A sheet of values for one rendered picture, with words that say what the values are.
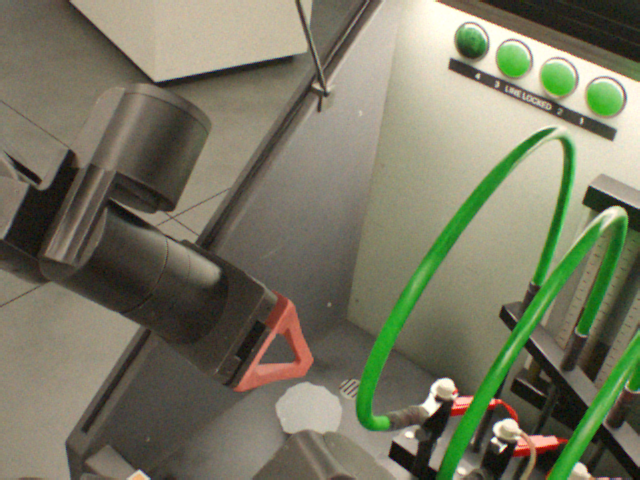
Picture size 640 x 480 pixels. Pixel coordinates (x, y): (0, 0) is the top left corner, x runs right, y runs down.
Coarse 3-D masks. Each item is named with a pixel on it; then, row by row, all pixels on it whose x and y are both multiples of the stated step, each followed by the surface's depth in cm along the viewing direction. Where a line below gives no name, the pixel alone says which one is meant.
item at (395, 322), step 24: (528, 144) 67; (504, 168) 65; (480, 192) 64; (456, 216) 63; (456, 240) 63; (552, 240) 91; (432, 264) 62; (408, 288) 62; (408, 312) 62; (384, 336) 62; (384, 360) 63; (360, 384) 65; (360, 408) 66
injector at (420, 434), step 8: (432, 392) 85; (440, 400) 84; (448, 400) 84; (440, 408) 85; (448, 408) 85; (432, 416) 86; (440, 416) 86; (448, 416) 86; (424, 424) 88; (432, 424) 87; (440, 424) 86; (416, 432) 86; (424, 432) 86; (432, 432) 87; (440, 432) 88; (424, 440) 89; (432, 440) 89; (424, 448) 90; (432, 448) 90; (416, 456) 92; (424, 456) 91; (416, 464) 92; (424, 464) 92; (416, 472) 93; (424, 472) 93
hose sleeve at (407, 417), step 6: (408, 408) 79; (414, 408) 80; (384, 414) 74; (390, 414) 74; (396, 414) 75; (402, 414) 76; (408, 414) 77; (414, 414) 78; (390, 420) 73; (396, 420) 74; (402, 420) 75; (408, 420) 77; (414, 420) 78; (390, 426) 73; (396, 426) 74; (402, 426) 76; (408, 426) 78
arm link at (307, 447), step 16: (304, 432) 39; (288, 448) 38; (304, 448) 38; (320, 448) 38; (336, 448) 39; (352, 448) 41; (272, 464) 38; (288, 464) 38; (304, 464) 37; (320, 464) 37; (336, 464) 37; (352, 464) 39; (368, 464) 41
